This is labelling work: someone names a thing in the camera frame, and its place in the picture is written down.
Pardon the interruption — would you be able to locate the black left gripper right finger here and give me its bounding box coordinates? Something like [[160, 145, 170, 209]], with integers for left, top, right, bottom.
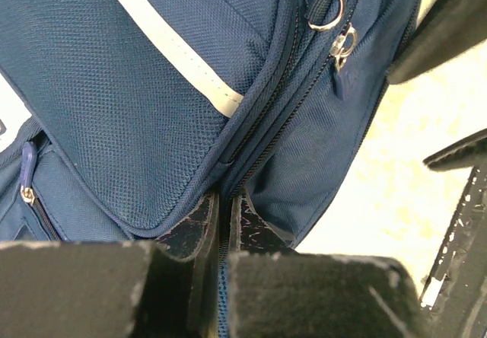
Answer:
[[226, 195, 427, 337]]

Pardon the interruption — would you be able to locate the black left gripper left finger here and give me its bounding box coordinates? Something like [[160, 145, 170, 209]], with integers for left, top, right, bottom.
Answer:
[[130, 192, 219, 337]]

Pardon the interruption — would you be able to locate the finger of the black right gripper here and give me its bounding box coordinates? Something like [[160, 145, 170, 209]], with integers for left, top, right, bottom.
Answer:
[[387, 0, 486, 85], [423, 129, 486, 171]]

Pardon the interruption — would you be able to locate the navy blue student backpack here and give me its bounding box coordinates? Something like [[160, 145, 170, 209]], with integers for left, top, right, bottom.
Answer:
[[1, 0, 420, 337]]

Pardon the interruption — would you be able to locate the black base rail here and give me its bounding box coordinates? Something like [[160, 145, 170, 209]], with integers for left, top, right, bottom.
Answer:
[[421, 165, 486, 337]]

